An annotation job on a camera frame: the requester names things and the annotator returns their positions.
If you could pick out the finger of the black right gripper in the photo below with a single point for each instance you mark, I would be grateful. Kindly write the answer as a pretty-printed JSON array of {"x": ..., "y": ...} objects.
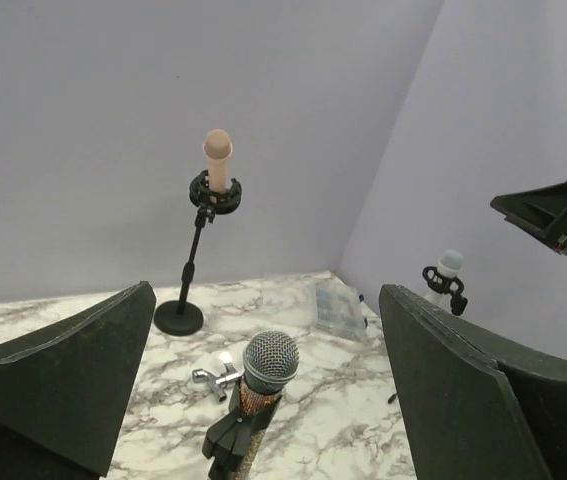
[{"x": 541, "y": 213}]

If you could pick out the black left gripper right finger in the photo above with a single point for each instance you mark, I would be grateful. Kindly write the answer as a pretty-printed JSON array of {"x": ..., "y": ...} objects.
[{"x": 475, "y": 405}]

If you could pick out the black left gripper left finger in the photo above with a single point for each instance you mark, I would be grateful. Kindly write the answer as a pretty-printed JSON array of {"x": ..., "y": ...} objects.
[{"x": 65, "y": 389}]

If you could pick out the black clip microphone stand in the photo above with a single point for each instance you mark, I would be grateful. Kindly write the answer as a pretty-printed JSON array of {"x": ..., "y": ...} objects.
[{"x": 232, "y": 443}]

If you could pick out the glitter microphone silver mesh head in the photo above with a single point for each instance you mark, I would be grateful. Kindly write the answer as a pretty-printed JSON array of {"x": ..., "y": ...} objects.
[{"x": 270, "y": 361}]

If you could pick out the pink microphone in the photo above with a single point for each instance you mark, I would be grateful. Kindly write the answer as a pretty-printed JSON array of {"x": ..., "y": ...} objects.
[{"x": 218, "y": 148}]

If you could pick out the clear plastic packet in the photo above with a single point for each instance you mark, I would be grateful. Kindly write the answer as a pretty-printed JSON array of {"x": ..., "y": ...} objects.
[{"x": 339, "y": 311}]

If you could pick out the chrome metal pipe fitting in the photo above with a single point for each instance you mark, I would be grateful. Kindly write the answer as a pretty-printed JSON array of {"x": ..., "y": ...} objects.
[{"x": 217, "y": 384}]

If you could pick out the black shock mount tripod stand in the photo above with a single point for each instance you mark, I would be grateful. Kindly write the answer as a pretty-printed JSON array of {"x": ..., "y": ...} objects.
[{"x": 443, "y": 282}]

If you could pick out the black shock mount round-base stand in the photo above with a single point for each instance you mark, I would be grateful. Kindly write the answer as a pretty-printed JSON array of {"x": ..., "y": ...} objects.
[{"x": 181, "y": 317}]

